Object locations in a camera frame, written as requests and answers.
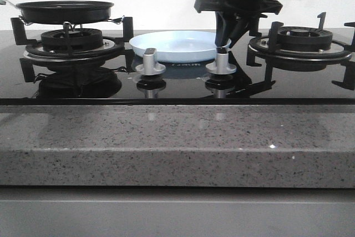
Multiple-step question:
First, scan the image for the left silver stove knob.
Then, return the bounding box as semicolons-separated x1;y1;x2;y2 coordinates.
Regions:
135;48;166;76

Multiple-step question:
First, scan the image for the black gas burner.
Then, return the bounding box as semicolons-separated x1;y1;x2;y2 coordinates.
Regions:
277;26;333;52
40;28;103;52

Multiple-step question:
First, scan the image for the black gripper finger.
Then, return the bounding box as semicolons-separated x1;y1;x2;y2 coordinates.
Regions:
226;16;250;48
215;11;232;47

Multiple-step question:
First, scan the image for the light blue plate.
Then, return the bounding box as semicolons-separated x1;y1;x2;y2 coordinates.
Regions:
129;31;216;63

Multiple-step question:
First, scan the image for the left black gas burner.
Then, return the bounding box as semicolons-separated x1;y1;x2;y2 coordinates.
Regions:
40;28;103;52

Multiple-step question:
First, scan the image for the right black gas burner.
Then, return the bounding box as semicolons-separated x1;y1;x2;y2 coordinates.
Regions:
277;26;333;52

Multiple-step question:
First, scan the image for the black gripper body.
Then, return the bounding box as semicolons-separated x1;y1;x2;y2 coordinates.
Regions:
194;0;283;17

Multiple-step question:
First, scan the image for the right silver stove knob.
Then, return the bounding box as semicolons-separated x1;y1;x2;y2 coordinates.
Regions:
206;47;236;75

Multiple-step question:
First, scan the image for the right black pan support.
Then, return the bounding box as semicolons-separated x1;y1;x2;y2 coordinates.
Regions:
246;12;354;90

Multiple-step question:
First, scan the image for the silver stove knob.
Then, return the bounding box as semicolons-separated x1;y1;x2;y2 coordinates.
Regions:
135;48;166;76
206;47;236;75

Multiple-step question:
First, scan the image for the left black pan support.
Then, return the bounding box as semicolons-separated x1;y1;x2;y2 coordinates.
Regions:
11;16;134;82

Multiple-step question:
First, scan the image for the black pan support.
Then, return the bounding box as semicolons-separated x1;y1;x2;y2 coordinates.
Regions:
246;12;354;90
11;16;134;82

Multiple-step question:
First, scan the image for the black glass gas cooktop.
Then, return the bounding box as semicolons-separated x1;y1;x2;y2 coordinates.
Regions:
1;31;354;105

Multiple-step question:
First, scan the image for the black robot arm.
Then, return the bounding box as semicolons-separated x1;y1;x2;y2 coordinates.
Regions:
194;0;282;48

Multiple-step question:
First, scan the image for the black frying pan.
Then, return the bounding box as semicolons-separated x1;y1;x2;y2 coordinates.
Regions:
1;0;114;25

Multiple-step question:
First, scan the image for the wire trivet ring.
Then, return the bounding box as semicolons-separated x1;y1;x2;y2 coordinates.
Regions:
18;14;125;34

